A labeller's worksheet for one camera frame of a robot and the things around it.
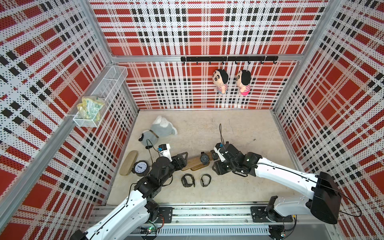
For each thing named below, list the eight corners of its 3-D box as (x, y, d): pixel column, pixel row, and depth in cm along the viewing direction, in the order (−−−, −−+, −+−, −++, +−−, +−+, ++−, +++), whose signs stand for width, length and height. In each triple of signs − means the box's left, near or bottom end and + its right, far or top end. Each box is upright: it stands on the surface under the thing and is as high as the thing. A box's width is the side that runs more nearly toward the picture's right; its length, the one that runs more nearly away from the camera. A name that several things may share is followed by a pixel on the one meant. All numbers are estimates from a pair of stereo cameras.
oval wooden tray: (120, 175, 89) (117, 173, 87) (130, 152, 99) (128, 150, 97) (129, 176, 89) (127, 174, 86) (139, 153, 99) (137, 150, 96)
